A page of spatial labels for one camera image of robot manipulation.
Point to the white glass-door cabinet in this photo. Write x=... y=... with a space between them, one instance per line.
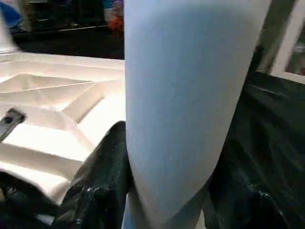
x=290 y=52

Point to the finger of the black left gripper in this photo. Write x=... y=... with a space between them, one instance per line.
x=24 y=198

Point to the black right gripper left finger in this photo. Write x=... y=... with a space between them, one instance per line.
x=97 y=191

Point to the white plastic table top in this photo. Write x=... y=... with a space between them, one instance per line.
x=47 y=138

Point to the black work mat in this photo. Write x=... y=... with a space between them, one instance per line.
x=276 y=133

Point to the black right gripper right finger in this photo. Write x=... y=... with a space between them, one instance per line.
x=243 y=195

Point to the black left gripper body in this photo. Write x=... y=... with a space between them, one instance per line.
x=10 y=121

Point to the blue plastic bag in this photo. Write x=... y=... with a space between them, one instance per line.
x=12 y=16

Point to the white plastic table leg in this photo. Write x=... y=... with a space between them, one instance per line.
x=7 y=33
x=190 y=95

